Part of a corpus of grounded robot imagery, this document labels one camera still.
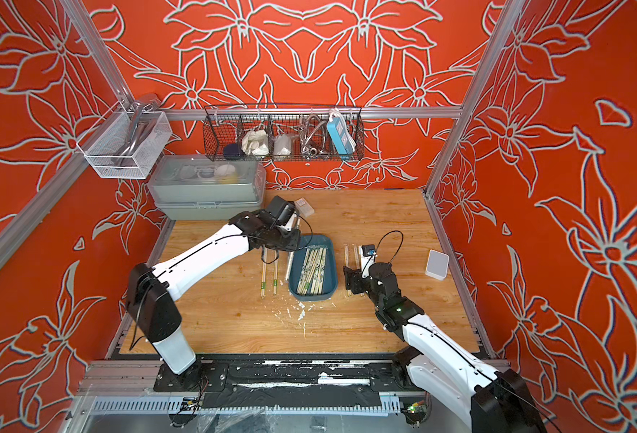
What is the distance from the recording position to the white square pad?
0.94 meters

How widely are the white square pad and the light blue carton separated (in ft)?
1.62

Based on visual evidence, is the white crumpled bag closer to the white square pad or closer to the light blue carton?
the light blue carton

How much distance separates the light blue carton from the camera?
857 millimetres

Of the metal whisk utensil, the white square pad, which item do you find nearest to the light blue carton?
the metal whisk utensil

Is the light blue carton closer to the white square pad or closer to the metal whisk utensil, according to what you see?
the metal whisk utensil

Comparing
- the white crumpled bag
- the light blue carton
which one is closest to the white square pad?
the light blue carton

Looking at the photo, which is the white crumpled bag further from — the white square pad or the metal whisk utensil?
the white square pad
